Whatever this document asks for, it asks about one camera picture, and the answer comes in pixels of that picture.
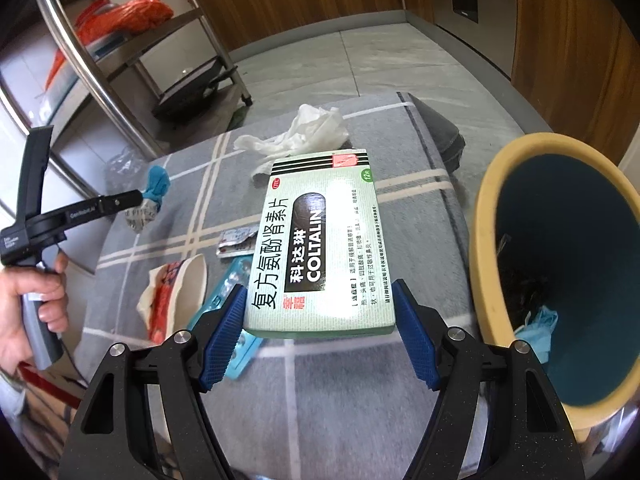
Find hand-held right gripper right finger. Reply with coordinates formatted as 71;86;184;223
392;279;584;480

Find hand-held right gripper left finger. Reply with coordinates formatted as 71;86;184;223
65;284;249;480

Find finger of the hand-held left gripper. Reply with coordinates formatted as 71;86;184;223
100;190;147;216

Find blue white wrapper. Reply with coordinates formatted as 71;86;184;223
125;164;172;233

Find black plastic bag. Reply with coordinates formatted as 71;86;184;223
492;240;546;321

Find blue face mask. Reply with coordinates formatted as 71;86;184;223
515;306;560;361

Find green medicine box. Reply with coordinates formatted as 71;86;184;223
242;149;397;338

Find yellow-rimmed teal bin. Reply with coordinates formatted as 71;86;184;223
469;132;640;431

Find person's left hand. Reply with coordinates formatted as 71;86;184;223
0;252;71;376

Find crumpled clear plastic bag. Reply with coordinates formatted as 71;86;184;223
105;147;151;181

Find blue blister pack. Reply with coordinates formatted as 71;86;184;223
190;255;263;381

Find red and white wrapper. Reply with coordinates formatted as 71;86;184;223
137;254;208;343

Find grey checked cushion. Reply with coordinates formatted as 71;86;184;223
80;91;496;480

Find silver blister pack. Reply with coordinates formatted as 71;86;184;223
216;227;261;258

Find stainless steel shelf rack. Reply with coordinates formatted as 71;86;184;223
0;0;253;241

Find black electric griddle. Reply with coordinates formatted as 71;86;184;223
151;57;240;121

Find red plastic bag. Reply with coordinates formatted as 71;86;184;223
75;0;173;43

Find crumpled white tissue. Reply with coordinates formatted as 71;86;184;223
234;104;351;183

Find dark grey cloth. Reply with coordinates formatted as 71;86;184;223
407;94;467;173

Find wooden oven cabinet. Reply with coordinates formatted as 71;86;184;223
400;0;640;166

